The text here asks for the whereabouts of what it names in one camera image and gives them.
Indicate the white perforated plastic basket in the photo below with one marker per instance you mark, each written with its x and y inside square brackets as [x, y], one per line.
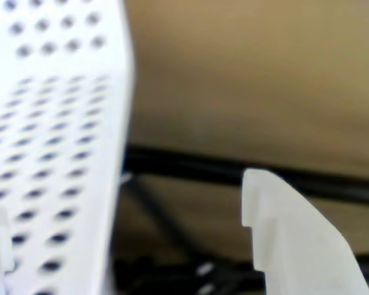
[117, 92]

